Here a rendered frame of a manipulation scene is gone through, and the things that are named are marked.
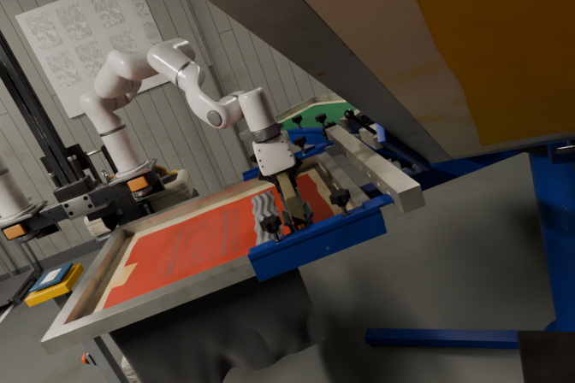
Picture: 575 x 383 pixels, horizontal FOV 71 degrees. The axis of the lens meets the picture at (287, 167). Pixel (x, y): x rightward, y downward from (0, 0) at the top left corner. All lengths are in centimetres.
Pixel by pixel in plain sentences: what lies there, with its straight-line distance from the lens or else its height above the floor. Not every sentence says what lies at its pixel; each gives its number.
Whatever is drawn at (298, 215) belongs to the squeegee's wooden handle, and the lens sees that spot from 96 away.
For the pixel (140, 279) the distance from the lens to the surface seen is 116.
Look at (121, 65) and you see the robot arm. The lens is 129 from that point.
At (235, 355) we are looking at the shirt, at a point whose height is 71.
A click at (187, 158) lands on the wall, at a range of 429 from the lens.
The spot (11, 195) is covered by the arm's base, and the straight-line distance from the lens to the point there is 172.
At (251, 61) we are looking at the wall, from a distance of 416.
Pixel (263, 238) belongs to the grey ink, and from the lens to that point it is 104.
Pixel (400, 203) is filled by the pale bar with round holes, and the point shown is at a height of 102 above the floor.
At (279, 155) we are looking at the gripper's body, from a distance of 109.
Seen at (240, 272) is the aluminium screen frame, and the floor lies 97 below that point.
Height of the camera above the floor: 141
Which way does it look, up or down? 18 degrees down
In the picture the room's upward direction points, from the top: 21 degrees counter-clockwise
